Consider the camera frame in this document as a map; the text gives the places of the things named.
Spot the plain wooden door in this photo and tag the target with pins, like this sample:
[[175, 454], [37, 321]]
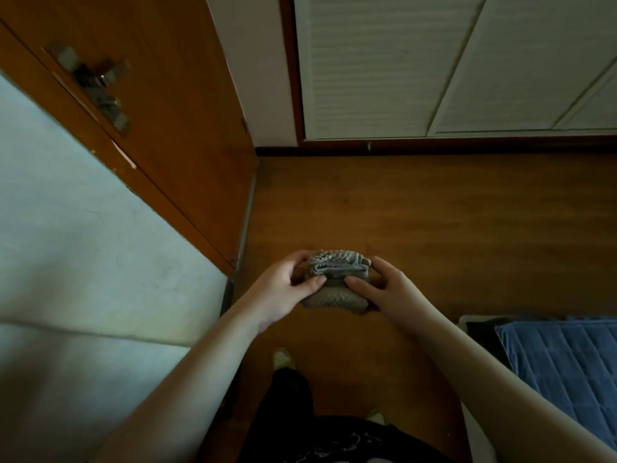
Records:
[[193, 139]]

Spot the person's right forearm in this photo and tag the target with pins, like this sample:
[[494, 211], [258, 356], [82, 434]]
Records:
[[506, 405]]

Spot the dark brown baseboard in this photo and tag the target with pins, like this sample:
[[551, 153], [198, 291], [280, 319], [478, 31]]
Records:
[[226, 296], [279, 151]]

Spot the person's right hand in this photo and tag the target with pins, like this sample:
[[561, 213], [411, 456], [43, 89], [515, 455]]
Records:
[[405, 303]]

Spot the grey cleaning cloth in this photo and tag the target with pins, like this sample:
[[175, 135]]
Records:
[[332, 294]]

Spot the black shirt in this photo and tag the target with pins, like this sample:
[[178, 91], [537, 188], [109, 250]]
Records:
[[414, 450]]

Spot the black shorts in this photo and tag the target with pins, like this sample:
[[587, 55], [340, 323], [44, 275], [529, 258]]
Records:
[[289, 395]]

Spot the bed with blue quilt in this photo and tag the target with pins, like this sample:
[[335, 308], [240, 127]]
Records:
[[569, 371]]

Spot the person's left hand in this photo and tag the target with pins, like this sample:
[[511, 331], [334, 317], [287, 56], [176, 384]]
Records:
[[275, 294]]

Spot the person's left forearm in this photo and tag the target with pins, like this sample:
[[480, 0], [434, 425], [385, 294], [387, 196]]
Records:
[[183, 400]]

